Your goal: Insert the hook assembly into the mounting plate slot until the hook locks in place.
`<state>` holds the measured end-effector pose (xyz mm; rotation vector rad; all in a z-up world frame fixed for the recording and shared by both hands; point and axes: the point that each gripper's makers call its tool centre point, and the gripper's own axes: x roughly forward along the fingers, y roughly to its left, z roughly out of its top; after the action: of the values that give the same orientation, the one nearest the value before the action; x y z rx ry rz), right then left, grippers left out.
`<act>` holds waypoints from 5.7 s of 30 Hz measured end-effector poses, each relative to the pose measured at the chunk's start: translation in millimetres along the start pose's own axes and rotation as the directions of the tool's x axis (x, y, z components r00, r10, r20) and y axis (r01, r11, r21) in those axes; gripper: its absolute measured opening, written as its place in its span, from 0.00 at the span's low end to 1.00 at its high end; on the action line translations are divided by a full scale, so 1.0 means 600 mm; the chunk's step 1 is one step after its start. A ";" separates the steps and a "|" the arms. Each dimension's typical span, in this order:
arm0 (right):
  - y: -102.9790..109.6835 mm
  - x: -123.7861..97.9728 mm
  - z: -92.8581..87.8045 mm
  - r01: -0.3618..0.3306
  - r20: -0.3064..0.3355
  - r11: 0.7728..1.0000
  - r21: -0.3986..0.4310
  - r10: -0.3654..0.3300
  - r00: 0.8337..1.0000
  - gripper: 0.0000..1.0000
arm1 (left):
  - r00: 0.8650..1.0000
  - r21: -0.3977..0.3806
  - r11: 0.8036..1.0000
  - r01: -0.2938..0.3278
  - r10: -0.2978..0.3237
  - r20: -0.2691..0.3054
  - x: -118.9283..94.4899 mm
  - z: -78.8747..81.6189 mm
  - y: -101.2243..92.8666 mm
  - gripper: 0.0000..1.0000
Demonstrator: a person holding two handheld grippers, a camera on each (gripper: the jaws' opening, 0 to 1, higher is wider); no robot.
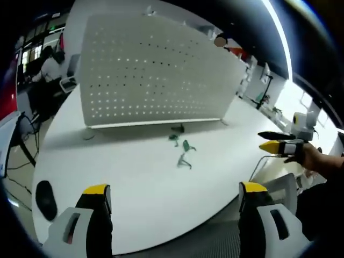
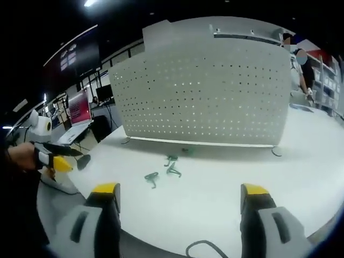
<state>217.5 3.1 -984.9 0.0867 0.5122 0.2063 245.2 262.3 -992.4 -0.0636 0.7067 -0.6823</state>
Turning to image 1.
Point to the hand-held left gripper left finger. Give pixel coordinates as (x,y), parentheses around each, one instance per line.
(67,236)

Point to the green hook assembly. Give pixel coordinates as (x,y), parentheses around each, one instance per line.
(173,138)
(182,160)
(186,146)

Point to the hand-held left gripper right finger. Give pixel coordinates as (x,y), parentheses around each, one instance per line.
(268,231)

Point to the white mesh office chair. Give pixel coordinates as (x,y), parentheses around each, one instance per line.
(282,190)

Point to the person's right hand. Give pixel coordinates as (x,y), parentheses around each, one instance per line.
(311,157)

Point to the small dark hook part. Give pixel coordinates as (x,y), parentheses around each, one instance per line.
(179,128)

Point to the black kick scooter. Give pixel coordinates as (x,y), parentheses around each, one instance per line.
(264,92)

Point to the person's dark clothing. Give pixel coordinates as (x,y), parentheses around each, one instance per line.
(319,212)

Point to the black oval mouse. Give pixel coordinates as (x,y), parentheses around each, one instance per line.
(46,200)

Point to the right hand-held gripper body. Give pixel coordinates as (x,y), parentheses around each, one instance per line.
(302,126)

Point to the white perforated mounting plate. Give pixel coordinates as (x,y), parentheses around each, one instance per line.
(161,72)

